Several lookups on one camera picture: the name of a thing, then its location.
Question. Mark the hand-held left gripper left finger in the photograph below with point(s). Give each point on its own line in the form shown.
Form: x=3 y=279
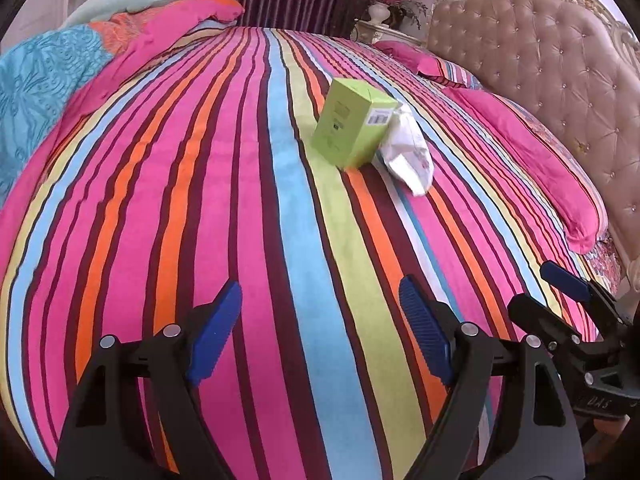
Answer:
x=216 y=327

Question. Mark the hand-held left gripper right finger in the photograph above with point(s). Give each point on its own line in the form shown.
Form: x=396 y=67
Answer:
x=425 y=325

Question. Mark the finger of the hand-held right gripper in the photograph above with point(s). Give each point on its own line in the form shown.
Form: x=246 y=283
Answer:
x=545 y=317
x=565 y=280

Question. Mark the striped colourful blanket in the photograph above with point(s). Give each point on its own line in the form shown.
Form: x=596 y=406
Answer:
x=280 y=270

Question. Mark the pink pillow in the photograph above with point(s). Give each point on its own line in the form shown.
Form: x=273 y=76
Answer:
x=425 y=60
x=540 y=160

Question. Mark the crumpled white wrapper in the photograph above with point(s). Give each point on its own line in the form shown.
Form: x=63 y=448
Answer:
x=407 y=155

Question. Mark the small green barcode box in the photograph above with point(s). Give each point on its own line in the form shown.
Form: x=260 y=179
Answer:
x=350 y=125

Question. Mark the tufted beige headboard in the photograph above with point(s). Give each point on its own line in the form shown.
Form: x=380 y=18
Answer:
x=550 y=60

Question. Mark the ornate cream nightstand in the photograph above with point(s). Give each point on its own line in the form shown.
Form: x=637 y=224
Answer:
x=385 y=34

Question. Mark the pink and blue quilt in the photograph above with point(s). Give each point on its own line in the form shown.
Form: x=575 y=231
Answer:
x=60 y=75

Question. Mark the pale green pillow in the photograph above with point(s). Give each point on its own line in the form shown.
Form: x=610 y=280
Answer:
x=125 y=2

